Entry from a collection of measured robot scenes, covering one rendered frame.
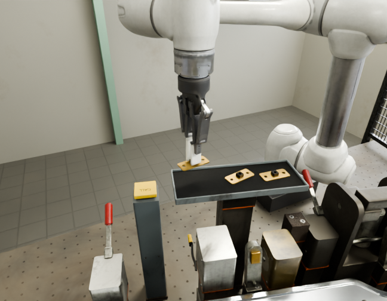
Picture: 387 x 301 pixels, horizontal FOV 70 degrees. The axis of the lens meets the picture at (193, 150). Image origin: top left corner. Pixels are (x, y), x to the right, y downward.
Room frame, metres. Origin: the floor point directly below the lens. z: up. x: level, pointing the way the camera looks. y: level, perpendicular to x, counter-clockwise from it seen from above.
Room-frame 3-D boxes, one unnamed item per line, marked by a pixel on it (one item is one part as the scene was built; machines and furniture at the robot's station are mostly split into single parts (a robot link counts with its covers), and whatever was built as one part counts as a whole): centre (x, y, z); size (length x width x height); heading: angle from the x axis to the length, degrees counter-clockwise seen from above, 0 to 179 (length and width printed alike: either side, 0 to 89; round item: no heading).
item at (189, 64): (0.63, 0.00, 1.49); 0.09 x 0.09 x 0.06
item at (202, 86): (0.63, 0.00, 1.42); 0.08 x 0.07 x 0.09; 31
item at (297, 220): (0.54, -0.28, 0.90); 0.05 x 0.05 x 0.40; 9
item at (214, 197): (0.64, -0.12, 1.16); 0.37 x 0.14 x 0.02; 99
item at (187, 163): (0.63, 0.00, 1.22); 0.08 x 0.04 x 0.01; 121
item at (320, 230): (0.55, -0.34, 0.89); 0.12 x 0.07 x 0.38; 9
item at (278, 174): (0.66, -0.24, 1.17); 0.08 x 0.04 x 0.01; 108
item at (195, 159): (0.62, -0.01, 1.26); 0.03 x 0.01 x 0.07; 121
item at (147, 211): (0.60, 0.13, 0.92); 0.08 x 0.08 x 0.44; 9
